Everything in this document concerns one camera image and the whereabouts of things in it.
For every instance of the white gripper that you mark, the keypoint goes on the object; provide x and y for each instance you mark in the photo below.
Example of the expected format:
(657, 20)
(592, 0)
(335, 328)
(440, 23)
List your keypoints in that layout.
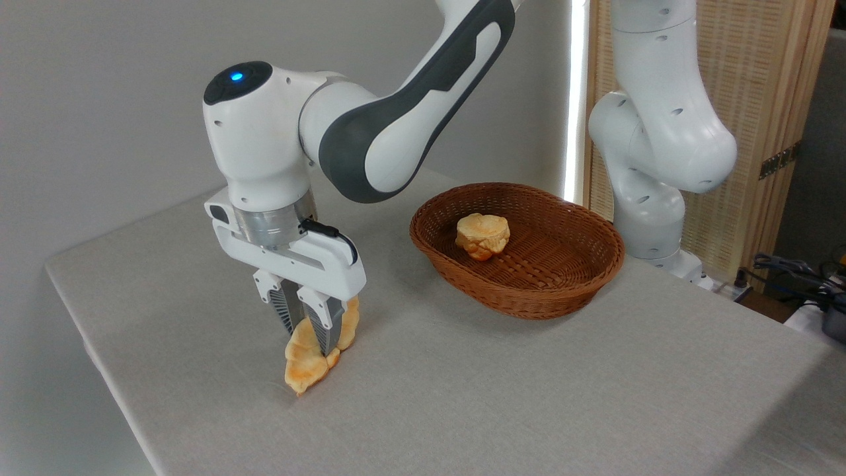
(330, 264)

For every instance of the long croissant bread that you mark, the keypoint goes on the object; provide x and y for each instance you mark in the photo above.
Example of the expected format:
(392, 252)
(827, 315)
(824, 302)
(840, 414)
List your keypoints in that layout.
(307, 367)

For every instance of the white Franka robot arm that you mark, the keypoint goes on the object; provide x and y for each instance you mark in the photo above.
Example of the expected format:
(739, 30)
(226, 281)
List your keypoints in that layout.
(264, 145)

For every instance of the round bread roll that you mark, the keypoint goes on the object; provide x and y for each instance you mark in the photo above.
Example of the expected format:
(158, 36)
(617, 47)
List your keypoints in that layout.
(482, 235)

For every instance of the brown wicker basket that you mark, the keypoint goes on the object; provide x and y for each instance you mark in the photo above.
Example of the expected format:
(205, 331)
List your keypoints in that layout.
(562, 277)

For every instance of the white power strip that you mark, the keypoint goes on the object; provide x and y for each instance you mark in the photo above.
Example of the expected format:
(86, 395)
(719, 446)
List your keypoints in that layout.
(727, 289)

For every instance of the metal screen hinge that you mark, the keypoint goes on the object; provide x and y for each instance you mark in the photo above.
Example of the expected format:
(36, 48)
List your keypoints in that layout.
(780, 160)

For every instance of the wooden folding screen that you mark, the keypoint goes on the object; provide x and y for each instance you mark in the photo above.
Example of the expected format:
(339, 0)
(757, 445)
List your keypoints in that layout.
(767, 73)

